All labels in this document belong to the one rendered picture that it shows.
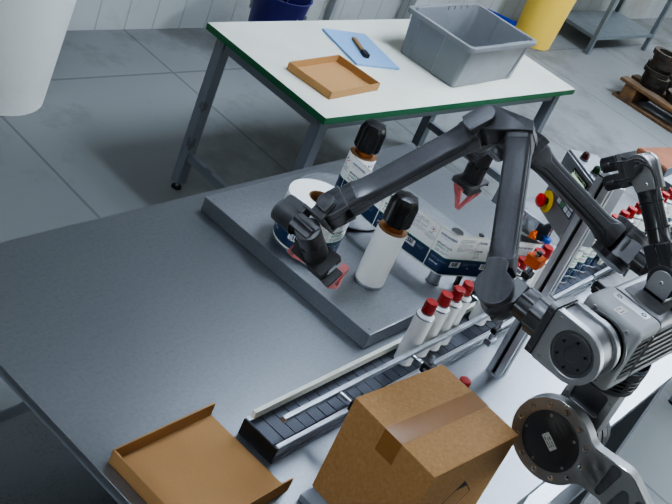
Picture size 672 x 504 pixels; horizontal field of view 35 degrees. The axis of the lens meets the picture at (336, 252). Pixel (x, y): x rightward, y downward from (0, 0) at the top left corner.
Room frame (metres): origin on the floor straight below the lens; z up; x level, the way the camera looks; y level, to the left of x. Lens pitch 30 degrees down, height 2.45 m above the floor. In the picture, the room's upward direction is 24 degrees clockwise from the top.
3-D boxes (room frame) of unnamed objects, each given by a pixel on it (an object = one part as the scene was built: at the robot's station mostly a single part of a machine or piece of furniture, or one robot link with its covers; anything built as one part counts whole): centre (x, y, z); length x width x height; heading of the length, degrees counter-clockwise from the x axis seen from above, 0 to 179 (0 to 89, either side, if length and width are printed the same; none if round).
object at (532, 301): (1.81, -0.41, 1.45); 0.09 x 0.08 x 0.12; 147
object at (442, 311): (2.38, -0.31, 0.98); 0.05 x 0.05 x 0.20
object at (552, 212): (2.61, -0.53, 1.38); 0.17 x 0.10 x 0.19; 27
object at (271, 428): (2.55, -0.40, 0.86); 1.65 x 0.08 x 0.04; 152
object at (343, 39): (4.55, 0.27, 0.81); 0.32 x 0.24 x 0.01; 43
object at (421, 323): (2.31, -0.27, 0.98); 0.05 x 0.05 x 0.20
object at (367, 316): (2.87, -0.07, 0.86); 0.80 x 0.67 x 0.05; 152
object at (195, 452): (1.67, 0.07, 0.85); 0.30 x 0.26 x 0.04; 152
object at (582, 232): (2.52, -0.55, 1.17); 0.04 x 0.04 x 0.67; 62
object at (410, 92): (4.72, 0.04, 0.40); 1.90 x 0.75 x 0.80; 147
